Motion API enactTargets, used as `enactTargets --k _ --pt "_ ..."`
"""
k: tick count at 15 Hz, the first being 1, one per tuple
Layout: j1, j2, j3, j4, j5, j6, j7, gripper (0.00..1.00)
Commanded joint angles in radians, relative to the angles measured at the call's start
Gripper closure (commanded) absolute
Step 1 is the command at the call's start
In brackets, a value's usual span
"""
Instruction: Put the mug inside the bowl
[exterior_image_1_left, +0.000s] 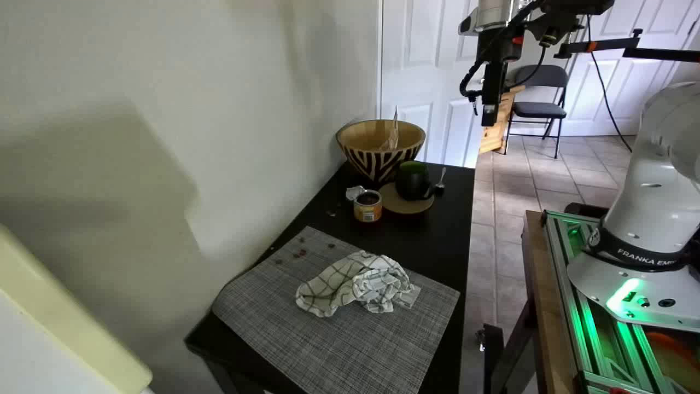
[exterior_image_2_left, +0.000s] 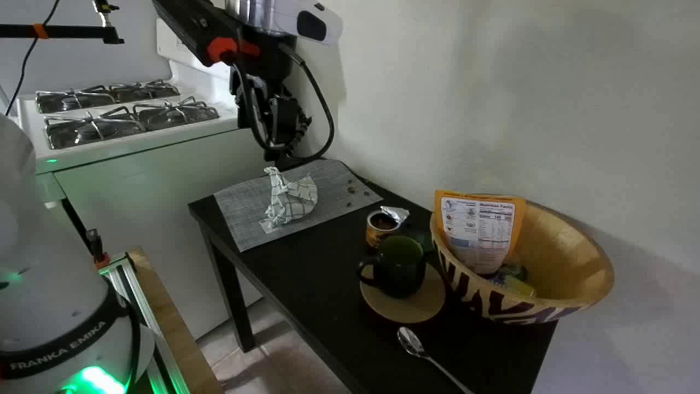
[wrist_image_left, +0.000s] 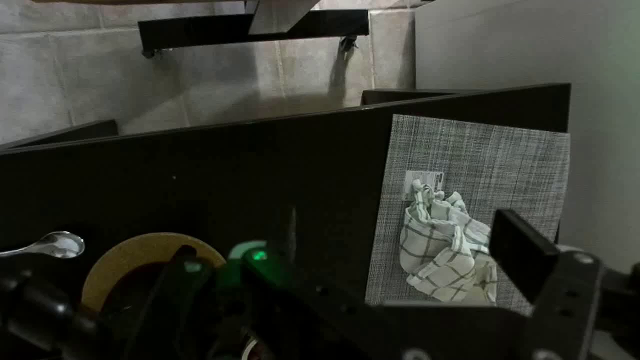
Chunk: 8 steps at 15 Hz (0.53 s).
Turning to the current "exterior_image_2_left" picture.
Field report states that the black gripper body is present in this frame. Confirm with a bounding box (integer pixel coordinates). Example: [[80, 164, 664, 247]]
[[230, 44, 311, 154]]

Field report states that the dark green mug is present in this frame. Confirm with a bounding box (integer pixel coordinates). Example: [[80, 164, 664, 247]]
[[358, 235, 428, 297]]

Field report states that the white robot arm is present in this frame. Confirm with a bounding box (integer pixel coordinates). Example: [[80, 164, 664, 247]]
[[154, 0, 342, 168]]

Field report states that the white Franka robot base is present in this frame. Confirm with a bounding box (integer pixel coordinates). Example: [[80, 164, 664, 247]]
[[0, 116, 154, 394]]

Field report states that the large yellow patterned bowl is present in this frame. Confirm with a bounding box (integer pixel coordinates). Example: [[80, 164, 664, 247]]
[[430, 203, 616, 323]]

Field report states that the crumpled white cloth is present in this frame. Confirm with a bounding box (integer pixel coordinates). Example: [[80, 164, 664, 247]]
[[261, 166, 318, 235]]

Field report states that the grey checkered placemat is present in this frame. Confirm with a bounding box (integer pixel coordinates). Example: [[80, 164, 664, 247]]
[[214, 159, 379, 251]]

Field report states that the small open pudding cup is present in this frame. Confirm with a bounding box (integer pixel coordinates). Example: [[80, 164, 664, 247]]
[[366, 205, 410, 249]]

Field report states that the white gas stove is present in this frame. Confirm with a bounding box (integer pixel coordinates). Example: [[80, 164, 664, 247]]
[[20, 65, 262, 337]]

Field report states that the black side table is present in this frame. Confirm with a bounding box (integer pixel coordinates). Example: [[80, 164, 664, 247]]
[[186, 155, 558, 394]]

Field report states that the wooden framed aluminium stand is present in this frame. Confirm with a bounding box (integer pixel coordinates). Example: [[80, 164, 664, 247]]
[[101, 251, 224, 394]]

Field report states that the round tan coaster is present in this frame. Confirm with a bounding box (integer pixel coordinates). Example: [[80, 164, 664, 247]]
[[360, 267, 446, 323]]

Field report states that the orange snack packet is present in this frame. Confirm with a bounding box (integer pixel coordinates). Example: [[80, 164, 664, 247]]
[[433, 191, 526, 273]]

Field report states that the metal spoon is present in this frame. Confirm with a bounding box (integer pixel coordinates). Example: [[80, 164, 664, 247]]
[[396, 327, 475, 394]]

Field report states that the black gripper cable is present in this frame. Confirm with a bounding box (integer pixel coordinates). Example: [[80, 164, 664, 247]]
[[280, 42, 337, 166]]

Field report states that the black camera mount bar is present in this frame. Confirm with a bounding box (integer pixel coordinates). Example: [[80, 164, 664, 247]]
[[0, 0, 122, 44]]

